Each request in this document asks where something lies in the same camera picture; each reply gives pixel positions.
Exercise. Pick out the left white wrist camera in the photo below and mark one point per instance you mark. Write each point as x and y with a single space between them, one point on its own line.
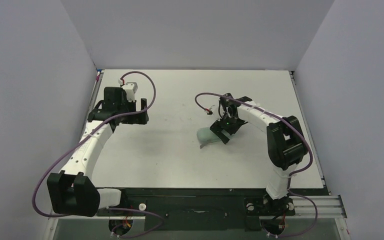
130 89

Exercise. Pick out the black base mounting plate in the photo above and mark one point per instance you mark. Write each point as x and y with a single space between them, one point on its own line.
201 209

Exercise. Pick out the aluminium rail frame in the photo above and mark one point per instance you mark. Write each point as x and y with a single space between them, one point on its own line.
317 217

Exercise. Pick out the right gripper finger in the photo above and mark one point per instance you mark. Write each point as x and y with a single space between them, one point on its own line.
224 137
216 127

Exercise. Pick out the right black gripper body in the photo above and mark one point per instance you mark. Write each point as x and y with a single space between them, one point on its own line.
223 129

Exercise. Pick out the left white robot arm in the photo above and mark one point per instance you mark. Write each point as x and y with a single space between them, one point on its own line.
71 190

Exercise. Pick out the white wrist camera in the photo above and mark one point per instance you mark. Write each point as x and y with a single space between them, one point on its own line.
130 89
209 111

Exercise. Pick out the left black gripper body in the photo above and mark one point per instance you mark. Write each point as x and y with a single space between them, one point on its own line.
136 117

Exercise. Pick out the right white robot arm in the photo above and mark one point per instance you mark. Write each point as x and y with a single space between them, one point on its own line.
285 142

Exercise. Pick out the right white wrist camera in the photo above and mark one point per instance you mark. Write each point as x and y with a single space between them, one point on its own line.
209 111

